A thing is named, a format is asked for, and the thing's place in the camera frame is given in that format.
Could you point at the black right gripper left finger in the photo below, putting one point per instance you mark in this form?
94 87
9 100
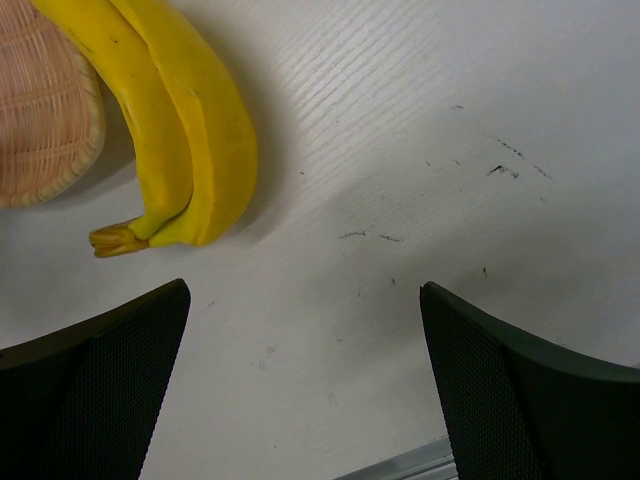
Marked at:
83 402

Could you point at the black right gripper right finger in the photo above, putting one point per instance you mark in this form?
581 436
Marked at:
517 406

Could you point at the yellow fake banana bunch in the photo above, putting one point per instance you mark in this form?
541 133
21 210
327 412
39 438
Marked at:
195 144

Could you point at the woven triangular fruit basket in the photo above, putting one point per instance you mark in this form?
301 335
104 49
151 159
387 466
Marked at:
52 115

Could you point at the aluminium right table rail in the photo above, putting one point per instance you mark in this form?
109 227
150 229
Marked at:
433 461

